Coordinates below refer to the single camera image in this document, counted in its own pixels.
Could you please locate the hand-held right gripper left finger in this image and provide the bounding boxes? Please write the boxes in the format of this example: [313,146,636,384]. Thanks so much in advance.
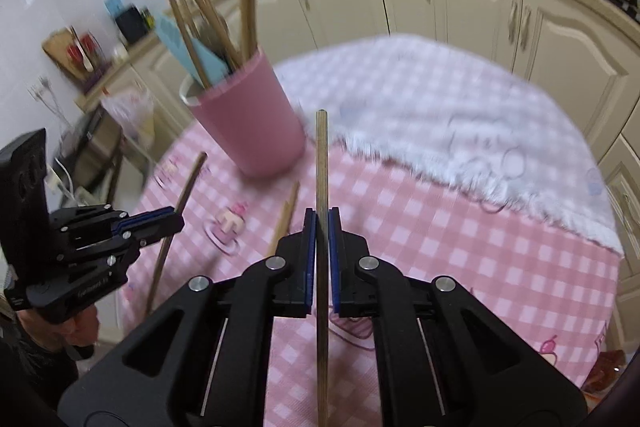
[57,208,317,427]

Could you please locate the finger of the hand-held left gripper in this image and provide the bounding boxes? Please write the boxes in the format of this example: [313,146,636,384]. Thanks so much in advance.
[50,204,176,233]
[60,212,185,258]

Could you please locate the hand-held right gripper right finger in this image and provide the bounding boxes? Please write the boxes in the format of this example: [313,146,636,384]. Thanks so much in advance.
[327,206,589,427]

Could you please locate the wooden chopstick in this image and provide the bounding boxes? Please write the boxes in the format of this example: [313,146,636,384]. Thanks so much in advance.
[314,109,331,427]
[270,181,301,258]
[144,151,209,316]

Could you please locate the pink utensil cup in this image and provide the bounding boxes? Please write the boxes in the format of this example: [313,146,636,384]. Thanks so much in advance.
[179,47,307,178]

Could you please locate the person's left forearm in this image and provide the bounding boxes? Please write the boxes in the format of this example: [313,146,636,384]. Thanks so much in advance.
[0,314,81,427]

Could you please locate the person's left hand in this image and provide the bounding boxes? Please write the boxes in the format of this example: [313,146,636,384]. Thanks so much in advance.
[52,309,97,361]

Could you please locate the clear plastic bag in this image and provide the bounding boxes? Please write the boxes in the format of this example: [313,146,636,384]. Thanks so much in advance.
[101,88,156,144]

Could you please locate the pink checked tablecloth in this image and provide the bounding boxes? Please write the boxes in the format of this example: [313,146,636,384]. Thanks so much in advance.
[119,117,624,427]

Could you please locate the wooden chopping board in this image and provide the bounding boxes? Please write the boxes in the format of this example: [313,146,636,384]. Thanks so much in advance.
[42,27,109,84]

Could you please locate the white fluffy towel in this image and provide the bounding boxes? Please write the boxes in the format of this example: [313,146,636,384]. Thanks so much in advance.
[272,34,626,256]

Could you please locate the white cables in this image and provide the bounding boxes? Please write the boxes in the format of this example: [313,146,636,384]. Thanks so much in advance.
[27,76,89,204]

